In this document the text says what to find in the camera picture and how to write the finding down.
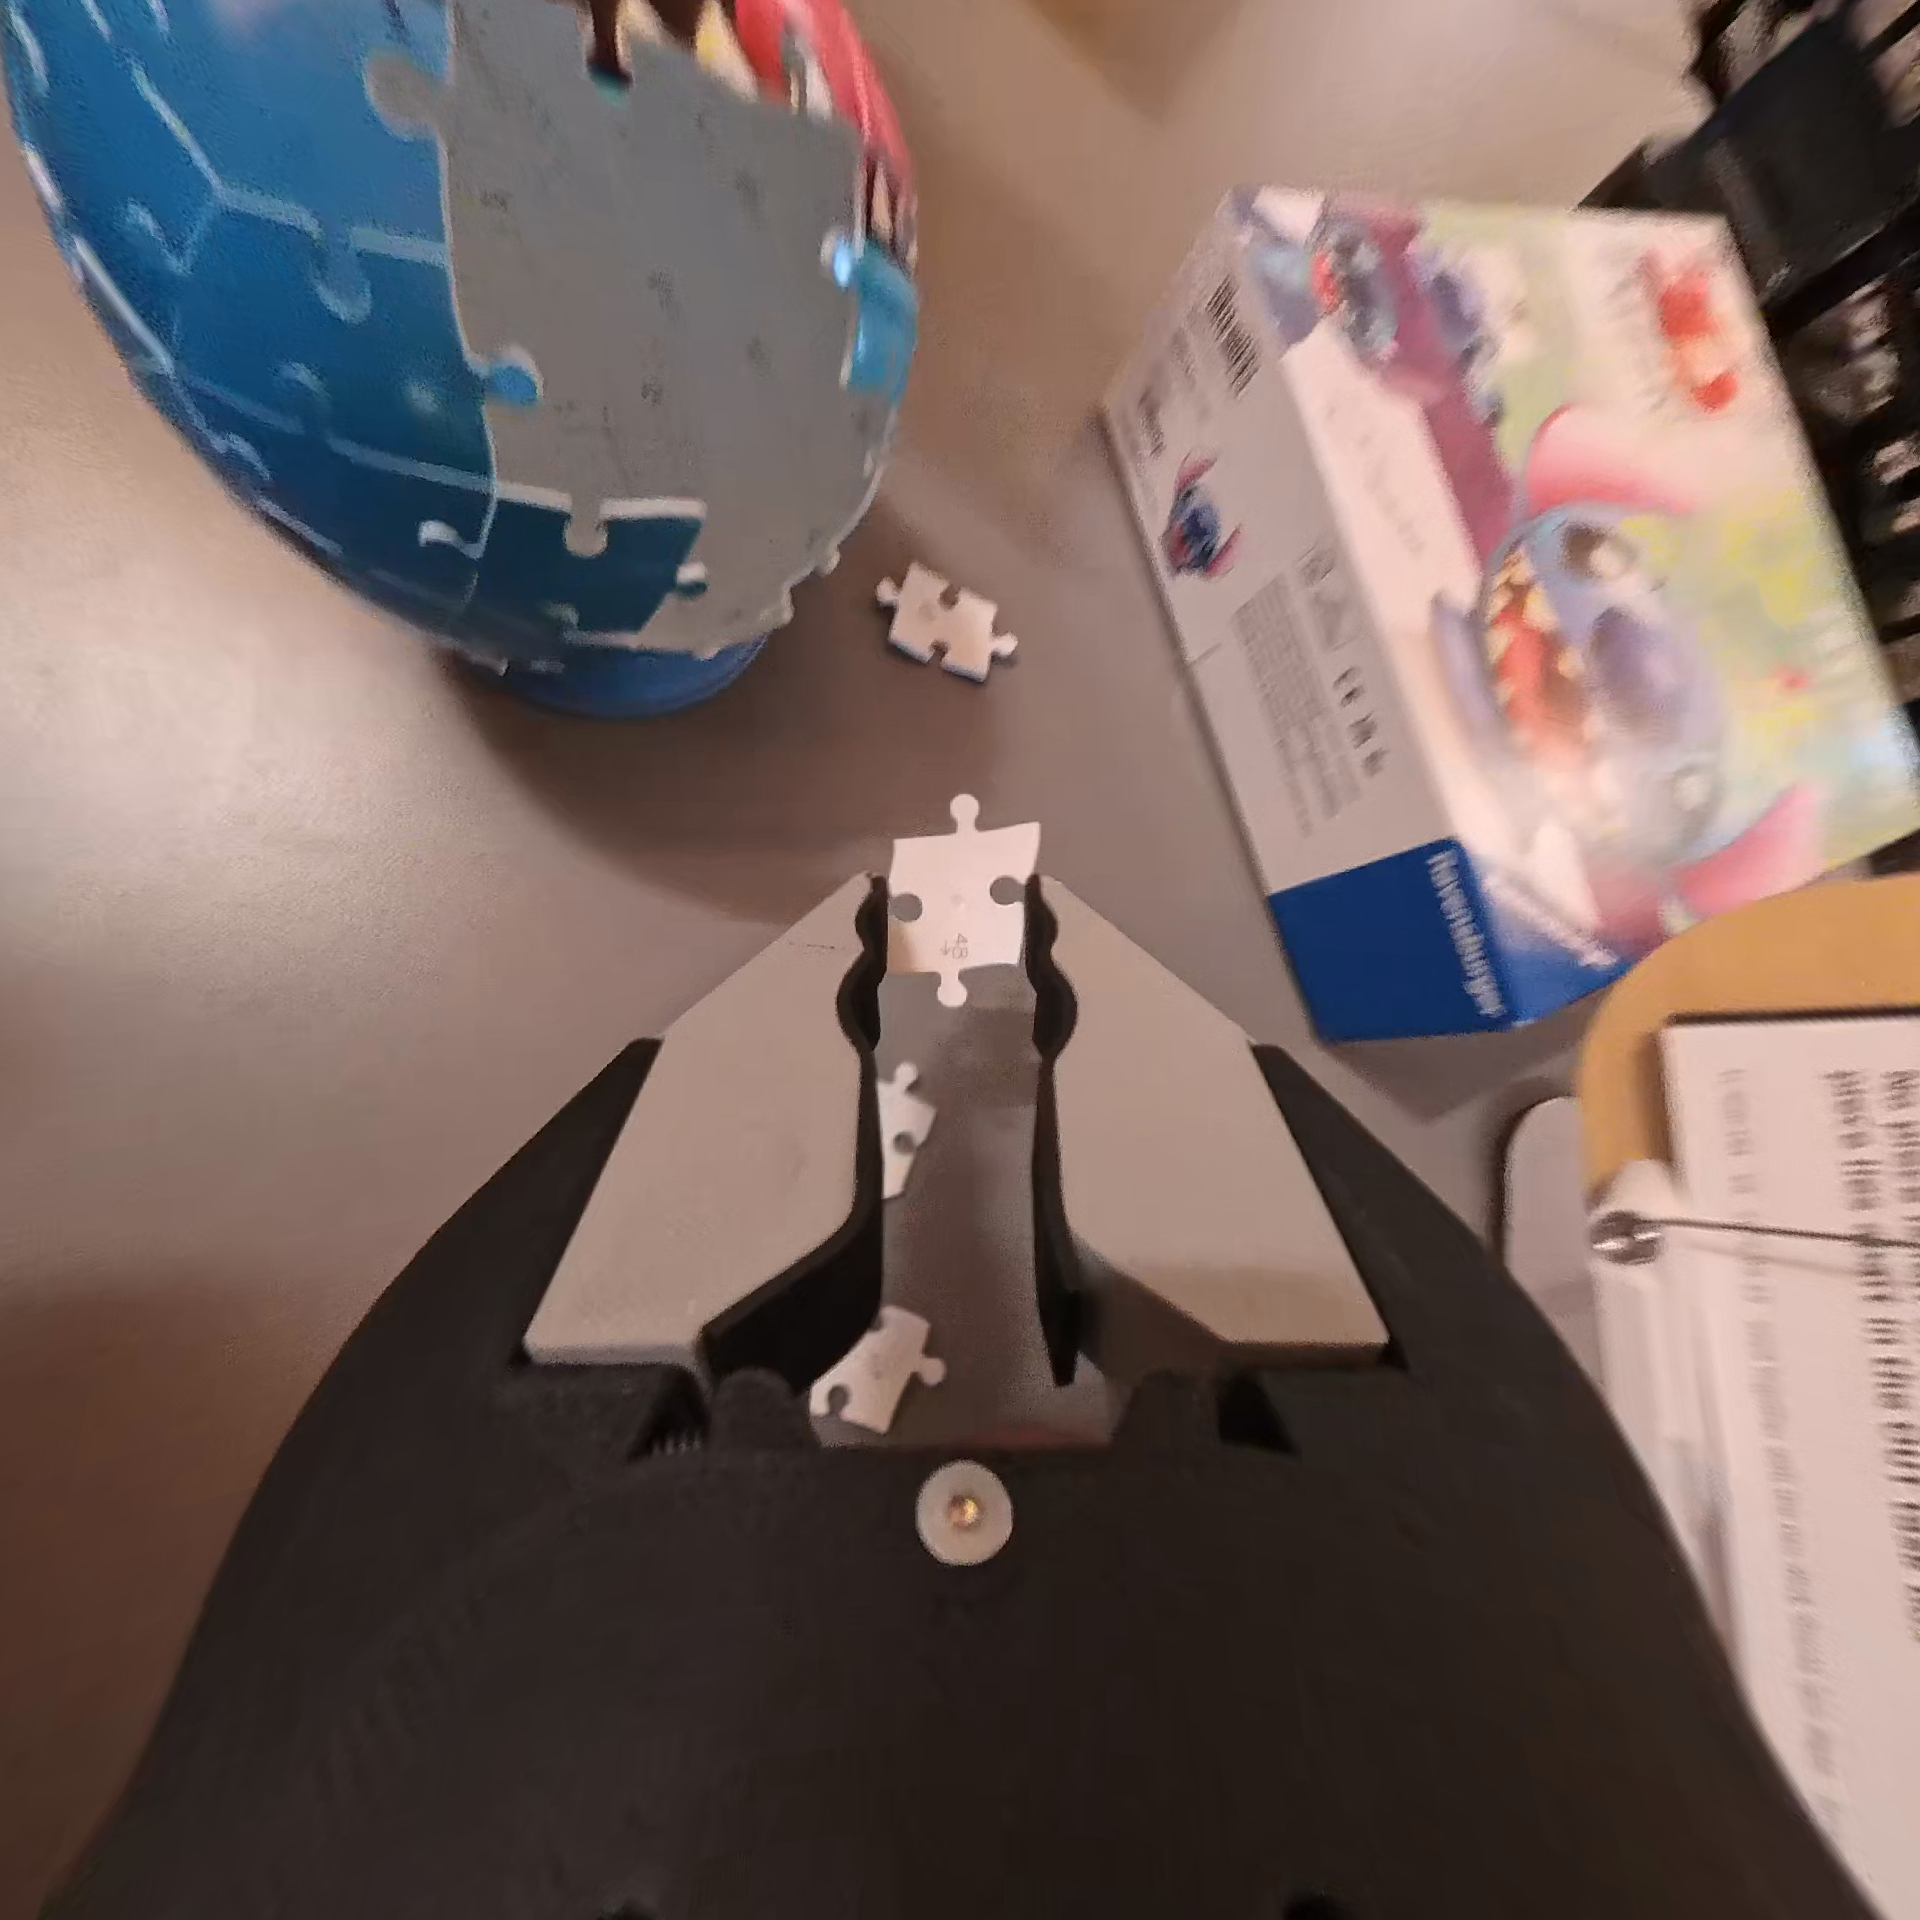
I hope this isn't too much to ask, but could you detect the silver stand base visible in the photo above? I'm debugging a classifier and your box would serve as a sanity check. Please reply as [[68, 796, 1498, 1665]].
[[1498, 1096, 1603, 1339]]

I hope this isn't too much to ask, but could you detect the printed puzzle box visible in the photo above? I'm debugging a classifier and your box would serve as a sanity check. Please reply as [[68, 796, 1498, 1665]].
[[1102, 183, 1920, 1046]]

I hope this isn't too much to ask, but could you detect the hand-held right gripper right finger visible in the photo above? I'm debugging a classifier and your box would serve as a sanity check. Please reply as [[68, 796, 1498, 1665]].
[[1024, 876, 1394, 1387]]

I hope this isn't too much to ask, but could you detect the blue puzzle ball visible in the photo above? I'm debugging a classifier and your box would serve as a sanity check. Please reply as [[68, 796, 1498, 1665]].
[[0, 0, 921, 670]]

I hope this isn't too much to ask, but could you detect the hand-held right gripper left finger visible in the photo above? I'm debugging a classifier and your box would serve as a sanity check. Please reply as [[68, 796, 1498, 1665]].
[[516, 876, 889, 1372]]

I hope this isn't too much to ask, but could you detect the white puzzle piece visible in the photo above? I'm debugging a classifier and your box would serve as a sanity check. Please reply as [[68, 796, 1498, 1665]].
[[874, 563, 1022, 690], [878, 1063, 940, 1204], [807, 1306, 950, 1438], [886, 792, 1044, 1011]]

